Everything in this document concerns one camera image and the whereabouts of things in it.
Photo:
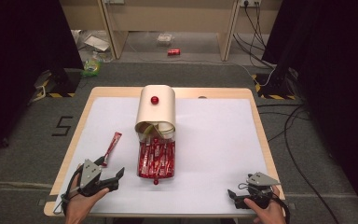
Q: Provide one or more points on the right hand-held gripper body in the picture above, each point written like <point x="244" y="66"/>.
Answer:
<point x="259" y="194"/>

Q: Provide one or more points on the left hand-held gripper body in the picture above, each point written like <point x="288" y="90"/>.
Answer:
<point x="90" y="174"/>

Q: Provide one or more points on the single red stick packet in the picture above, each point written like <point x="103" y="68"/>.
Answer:
<point x="113" y="144"/>

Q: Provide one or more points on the pile of red stick packets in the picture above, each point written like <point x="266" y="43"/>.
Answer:
<point x="157" y="160"/>

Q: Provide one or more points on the person's right hand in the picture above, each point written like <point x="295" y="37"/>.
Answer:
<point x="271" y="214"/>

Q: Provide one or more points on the person's left hand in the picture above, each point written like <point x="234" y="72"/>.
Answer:
<point x="79" y="207"/>

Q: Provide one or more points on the white table mat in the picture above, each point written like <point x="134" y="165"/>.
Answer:
<point x="211" y="149"/>

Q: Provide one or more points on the wooden table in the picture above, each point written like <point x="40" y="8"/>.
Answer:
<point x="121" y="91"/>

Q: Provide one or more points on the black stand base hazard tape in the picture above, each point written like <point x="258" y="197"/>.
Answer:
<point x="275" y="87"/>
<point x="62" y="82"/>

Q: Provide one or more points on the green plastic bag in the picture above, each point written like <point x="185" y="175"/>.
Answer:
<point x="91" y="67"/>

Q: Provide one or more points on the white paper sheet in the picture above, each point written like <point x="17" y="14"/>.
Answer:
<point x="97" y="43"/>

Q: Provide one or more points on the black curtain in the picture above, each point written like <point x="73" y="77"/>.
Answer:
<point x="18" y="62"/>
<point x="338" y="77"/>

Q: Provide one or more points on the red drink can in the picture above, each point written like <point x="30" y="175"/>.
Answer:
<point x="173" y="52"/>

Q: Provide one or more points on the white plastic container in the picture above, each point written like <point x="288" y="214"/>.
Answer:
<point x="165" y="39"/>

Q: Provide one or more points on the white wall socket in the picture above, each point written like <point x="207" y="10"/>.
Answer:
<point x="250" y="2"/>

